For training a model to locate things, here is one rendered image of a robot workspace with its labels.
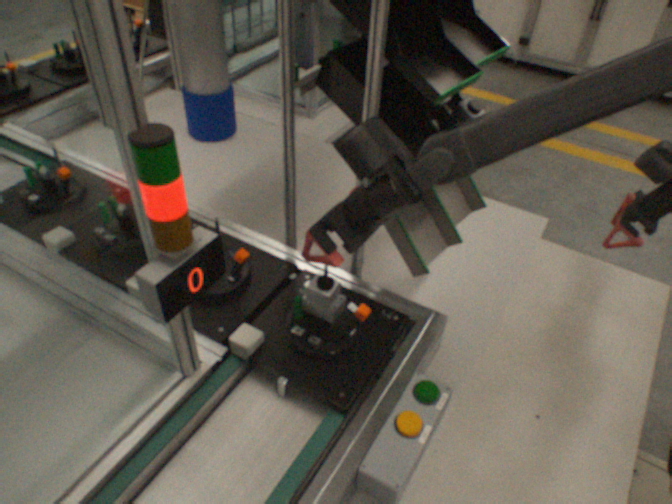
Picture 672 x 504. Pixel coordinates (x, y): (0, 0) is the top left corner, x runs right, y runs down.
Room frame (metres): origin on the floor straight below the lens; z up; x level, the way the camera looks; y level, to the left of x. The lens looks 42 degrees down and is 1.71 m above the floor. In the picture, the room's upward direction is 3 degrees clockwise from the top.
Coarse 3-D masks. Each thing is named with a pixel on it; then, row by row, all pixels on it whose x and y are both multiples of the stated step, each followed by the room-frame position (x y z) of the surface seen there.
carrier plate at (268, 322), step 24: (288, 288) 0.73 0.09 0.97; (264, 312) 0.66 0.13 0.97; (264, 336) 0.60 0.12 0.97; (384, 336) 0.62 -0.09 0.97; (264, 360) 0.55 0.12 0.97; (288, 360) 0.55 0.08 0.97; (312, 360) 0.56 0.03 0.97; (336, 360) 0.56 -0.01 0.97; (360, 360) 0.56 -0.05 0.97; (312, 384) 0.51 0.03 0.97; (336, 384) 0.51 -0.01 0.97; (360, 384) 0.51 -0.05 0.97; (336, 408) 0.47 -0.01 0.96
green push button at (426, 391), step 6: (420, 384) 0.52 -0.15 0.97; (426, 384) 0.52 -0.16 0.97; (432, 384) 0.52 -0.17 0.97; (420, 390) 0.51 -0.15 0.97; (426, 390) 0.51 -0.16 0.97; (432, 390) 0.51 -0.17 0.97; (438, 390) 0.51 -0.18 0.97; (420, 396) 0.50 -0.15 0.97; (426, 396) 0.50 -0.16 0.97; (432, 396) 0.50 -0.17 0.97; (426, 402) 0.49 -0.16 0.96
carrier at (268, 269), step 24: (216, 216) 0.81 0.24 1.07; (240, 240) 0.87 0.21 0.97; (264, 264) 0.79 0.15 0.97; (288, 264) 0.80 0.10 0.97; (216, 288) 0.70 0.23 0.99; (240, 288) 0.71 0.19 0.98; (264, 288) 0.72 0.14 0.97; (192, 312) 0.65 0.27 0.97; (216, 312) 0.65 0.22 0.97; (240, 312) 0.66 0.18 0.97; (216, 336) 0.60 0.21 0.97
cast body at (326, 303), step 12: (324, 276) 0.64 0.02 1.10; (312, 288) 0.62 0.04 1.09; (324, 288) 0.61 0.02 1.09; (336, 288) 0.62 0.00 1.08; (312, 300) 0.61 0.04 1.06; (324, 300) 0.60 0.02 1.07; (336, 300) 0.62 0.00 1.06; (312, 312) 0.61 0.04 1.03; (324, 312) 0.60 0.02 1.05; (336, 312) 0.60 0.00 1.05
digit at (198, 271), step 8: (200, 256) 0.52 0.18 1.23; (192, 264) 0.50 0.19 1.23; (200, 264) 0.52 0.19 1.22; (184, 272) 0.49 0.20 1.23; (192, 272) 0.50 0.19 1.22; (200, 272) 0.51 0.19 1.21; (184, 280) 0.49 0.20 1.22; (192, 280) 0.50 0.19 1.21; (200, 280) 0.51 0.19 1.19; (208, 280) 0.52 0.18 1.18; (184, 288) 0.49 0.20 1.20; (192, 288) 0.50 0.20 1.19; (200, 288) 0.51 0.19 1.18; (184, 296) 0.48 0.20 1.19; (192, 296) 0.50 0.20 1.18
